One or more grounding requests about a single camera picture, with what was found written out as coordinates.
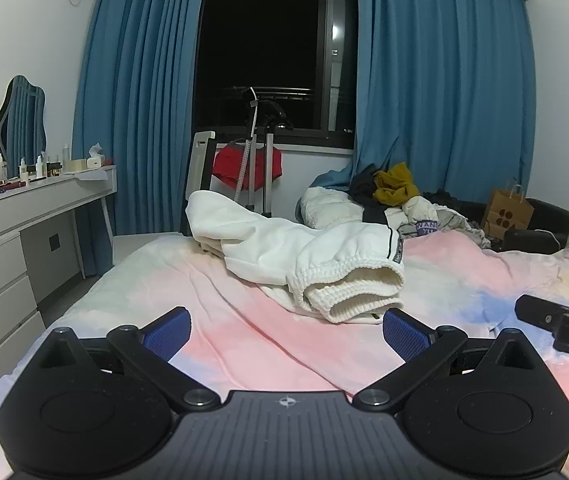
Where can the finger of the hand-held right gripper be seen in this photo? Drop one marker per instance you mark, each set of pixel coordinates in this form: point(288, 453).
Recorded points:
point(534, 310)

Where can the garment steamer stand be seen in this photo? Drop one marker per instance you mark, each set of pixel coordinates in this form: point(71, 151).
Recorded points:
point(253, 120)

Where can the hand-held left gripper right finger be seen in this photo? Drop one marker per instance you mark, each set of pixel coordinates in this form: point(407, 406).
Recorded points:
point(407, 337)

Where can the tall white bottle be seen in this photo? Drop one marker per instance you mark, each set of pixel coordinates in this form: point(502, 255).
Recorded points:
point(66, 156)

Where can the dark window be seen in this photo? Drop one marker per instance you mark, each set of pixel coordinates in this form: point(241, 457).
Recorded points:
point(264, 35)

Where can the grey printed cloth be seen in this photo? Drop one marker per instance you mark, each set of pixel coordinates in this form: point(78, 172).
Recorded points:
point(444, 222)

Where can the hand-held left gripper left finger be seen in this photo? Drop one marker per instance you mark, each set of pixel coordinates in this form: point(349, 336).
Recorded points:
point(167, 337)

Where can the wavy black-framed mirror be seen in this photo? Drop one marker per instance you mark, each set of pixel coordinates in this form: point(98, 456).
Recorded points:
point(22, 125)

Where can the mustard yellow cloth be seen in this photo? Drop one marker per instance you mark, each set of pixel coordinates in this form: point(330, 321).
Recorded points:
point(397, 182)

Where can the black sofa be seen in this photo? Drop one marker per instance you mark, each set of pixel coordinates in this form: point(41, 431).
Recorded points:
point(549, 220)

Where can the white sweatpants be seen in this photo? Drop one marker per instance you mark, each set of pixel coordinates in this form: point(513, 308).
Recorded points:
point(284, 250)

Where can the white puffy jacket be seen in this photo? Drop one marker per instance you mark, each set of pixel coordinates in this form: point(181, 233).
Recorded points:
point(327, 207)

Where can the small white bottle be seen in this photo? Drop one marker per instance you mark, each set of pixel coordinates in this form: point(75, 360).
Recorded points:
point(0, 167)
point(39, 166)
point(23, 171)

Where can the dark cloth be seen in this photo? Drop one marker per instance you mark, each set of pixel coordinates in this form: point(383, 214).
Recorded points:
point(364, 185)

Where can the beige box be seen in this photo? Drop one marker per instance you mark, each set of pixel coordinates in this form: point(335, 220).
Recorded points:
point(74, 166)

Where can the brown paper bag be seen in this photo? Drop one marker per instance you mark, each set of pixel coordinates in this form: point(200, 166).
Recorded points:
point(506, 212)

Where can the white chair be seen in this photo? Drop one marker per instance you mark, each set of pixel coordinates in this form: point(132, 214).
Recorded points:
point(199, 160)

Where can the pastel tie-dye blanket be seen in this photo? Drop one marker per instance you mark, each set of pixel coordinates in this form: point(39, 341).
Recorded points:
point(244, 310)

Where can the white tissue box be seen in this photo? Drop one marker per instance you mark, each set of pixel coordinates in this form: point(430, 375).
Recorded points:
point(95, 162)

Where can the red cloth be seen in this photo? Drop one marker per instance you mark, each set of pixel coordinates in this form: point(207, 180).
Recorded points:
point(227, 165)

